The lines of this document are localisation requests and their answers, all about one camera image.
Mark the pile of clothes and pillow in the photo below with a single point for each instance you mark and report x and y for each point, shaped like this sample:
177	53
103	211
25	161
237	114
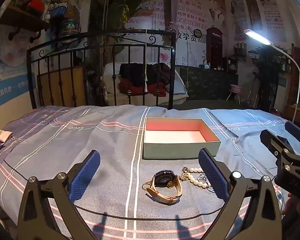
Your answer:
180	85

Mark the black metal bed frame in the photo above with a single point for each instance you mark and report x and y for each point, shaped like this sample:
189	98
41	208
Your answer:
100	55

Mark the blue grey striped bedsheet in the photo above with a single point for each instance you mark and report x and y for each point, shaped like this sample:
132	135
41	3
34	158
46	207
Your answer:
65	140

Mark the dark green patterned counter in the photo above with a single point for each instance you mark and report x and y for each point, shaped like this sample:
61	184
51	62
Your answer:
207	82

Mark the red clothes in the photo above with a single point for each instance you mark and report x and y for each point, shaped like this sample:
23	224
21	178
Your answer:
135	86

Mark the blue basket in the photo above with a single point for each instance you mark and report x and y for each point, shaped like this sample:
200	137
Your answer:
58	10

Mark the blue white wall poster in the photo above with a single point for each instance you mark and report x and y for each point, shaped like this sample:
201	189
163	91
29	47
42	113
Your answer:
12	80

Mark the wooden wall shelf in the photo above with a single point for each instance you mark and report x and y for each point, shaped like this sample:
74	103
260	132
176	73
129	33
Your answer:
22	20

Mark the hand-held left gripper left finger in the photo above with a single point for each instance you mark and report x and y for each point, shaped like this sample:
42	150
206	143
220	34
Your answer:
86	175

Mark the cardboard box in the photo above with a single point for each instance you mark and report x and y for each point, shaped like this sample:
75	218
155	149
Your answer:
295	115

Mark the wall poster with portrait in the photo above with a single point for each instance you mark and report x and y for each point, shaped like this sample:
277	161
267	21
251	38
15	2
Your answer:
271	15

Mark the pink stool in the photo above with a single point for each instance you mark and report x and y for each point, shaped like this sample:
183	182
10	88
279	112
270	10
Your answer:
234	90

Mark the tall green plant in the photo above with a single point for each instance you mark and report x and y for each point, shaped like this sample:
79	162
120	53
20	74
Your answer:
270	75

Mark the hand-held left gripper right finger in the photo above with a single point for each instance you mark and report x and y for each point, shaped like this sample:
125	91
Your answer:
211	175

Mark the red phone booth cabinet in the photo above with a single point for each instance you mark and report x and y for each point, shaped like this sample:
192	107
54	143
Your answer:
215	47

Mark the black clothes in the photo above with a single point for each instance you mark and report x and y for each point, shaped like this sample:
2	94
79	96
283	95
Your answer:
140	71

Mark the pale green box pink inside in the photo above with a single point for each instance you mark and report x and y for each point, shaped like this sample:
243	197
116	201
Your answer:
180	140

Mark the large printed wall poster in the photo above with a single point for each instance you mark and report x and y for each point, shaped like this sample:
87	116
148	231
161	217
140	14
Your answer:
187	10

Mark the red box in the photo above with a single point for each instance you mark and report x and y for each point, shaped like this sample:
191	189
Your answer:
35	5

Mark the green round tin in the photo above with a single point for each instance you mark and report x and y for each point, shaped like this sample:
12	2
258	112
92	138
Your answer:
69	26

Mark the person's right hand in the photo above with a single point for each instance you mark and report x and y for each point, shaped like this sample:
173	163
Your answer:
293	205

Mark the white desk lamp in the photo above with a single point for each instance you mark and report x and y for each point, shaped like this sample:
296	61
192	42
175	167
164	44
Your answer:
258	37

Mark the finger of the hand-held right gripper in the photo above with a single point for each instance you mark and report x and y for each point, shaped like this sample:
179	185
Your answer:
296	131
271	140

